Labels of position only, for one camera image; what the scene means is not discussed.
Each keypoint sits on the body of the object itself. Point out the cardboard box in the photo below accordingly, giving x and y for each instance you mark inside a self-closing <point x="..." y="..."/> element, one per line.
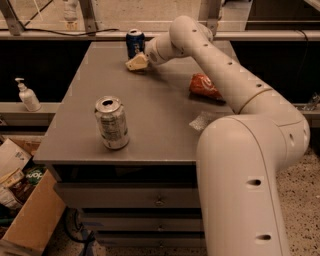
<point x="32" y="228"/>

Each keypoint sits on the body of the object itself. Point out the white paper package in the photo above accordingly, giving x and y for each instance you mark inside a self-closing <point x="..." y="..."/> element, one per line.
<point x="12" y="157"/>

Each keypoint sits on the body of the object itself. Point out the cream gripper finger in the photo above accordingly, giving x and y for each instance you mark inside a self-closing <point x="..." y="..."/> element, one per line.
<point x="138" y="62"/>

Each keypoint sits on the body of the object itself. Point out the clear plastic bottle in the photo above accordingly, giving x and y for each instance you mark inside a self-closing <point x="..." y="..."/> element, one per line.
<point x="70" y="10"/>

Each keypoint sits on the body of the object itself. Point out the silver soda can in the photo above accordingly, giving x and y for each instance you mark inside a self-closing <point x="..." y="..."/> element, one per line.
<point x="111" y="119"/>

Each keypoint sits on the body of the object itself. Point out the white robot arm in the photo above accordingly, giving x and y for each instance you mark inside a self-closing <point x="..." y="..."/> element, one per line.
<point x="238" y="156"/>

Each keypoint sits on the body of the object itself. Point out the green snack bag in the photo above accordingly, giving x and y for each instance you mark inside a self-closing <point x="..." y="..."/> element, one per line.
<point x="34" y="175"/>

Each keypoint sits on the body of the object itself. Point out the white pump bottle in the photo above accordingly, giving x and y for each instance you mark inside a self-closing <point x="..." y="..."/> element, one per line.
<point x="27" y="96"/>

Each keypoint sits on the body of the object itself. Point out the orange soda can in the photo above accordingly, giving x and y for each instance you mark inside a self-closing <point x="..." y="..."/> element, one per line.
<point x="200" y="84"/>

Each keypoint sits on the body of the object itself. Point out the blue pepsi can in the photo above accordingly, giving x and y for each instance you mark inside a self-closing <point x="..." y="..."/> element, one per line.
<point x="135" y="42"/>

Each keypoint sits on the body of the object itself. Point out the grey drawer cabinet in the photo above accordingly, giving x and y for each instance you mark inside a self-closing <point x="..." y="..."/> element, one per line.
<point x="145" y="194"/>

